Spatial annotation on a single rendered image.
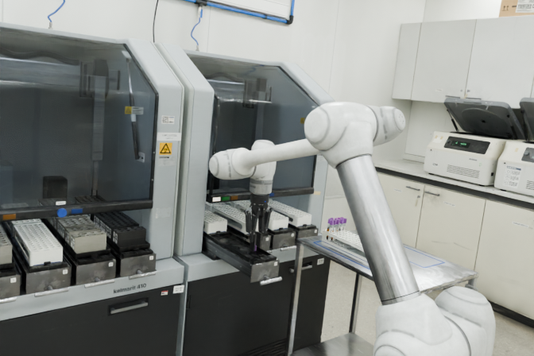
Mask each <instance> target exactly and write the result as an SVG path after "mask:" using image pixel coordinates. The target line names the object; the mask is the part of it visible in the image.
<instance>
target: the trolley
mask: <svg viewBox="0 0 534 356"><path fill-rule="evenodd" d="M321 242H322V235H317V236H312V237H306V238H298V239H297V240H296V243H297V244H296V259H295V266H294V274H293V281H292V295H291V303H290V310H289V317H288V332H287V339H286V347H285V354H284V356H373V345H372V344H371V343H369V342H367V341H366V340H365V339H363V338H361V337H360V336H358V335H356V334H355V329H356V322H357V316H358V305H359V299H360V292H361V286H362V277H365V278H367V279H369V280H371V281H373V282H374V280H373V276H372V273H371V271H370V267H369V266H367V265H364V264H363V263H361V262H360V261H357V260H355V259H353V258H352V257H349V256H346V255H345V254H343V253H340V252H339V251H337V250H334V249H332V248H330V247H327V246H325V245H323V244H321ZM403 245H404V249H405V252H406V254H407V256H408V260H409V262H410V265H411V267H412V271H413V273H414V276H415V278H416V282H417V284H418V287H419V289H420V293H421V294H428V293H430V292H434V291H437V290H440V289H443V288H447V287H450V286H452V285H455V284H460V283H462V282H465V281H468V284H465V288H469V289H472V290H474V291H476V292H478V288H476V284H477V279H478V277H479V273H478V272H475V271H473V270H471V269H468V268H465V267H463V266H461V265H457V264H455V263H453V262H450V261H447V260H445V259H442V258H440V257H437V256H435V255H432V254H430V253H426V252H424V251H422V250H418V249H417V248H414V247H411V246H408V245H406V244H404V243H403ZM304 247H306V248H308V249H310V250H312V251H314V252H316V253H318V254H320V255H322V256H324V257H326V258H328V259H330V260H332V261H334V262H336V263H338V264H340V265H342V266H344V267H346V268H348V269H350V270H352V271H354V272H356V277H355V284H354V296H353V302H352V308H351V315H350V326H349V333H347V334H344V335H340V336H338V337H335V338H332V339H328V340H326V341H323V342H320V343H317V344H315V345H312V346H308V347H305V348H303V349H300V350H296V351H294V352H292V348H293V340H294V333H295V325H296V312H297V304H298V297H299V290H300V276H301V269H302V261H303V254H304Z"/></svg>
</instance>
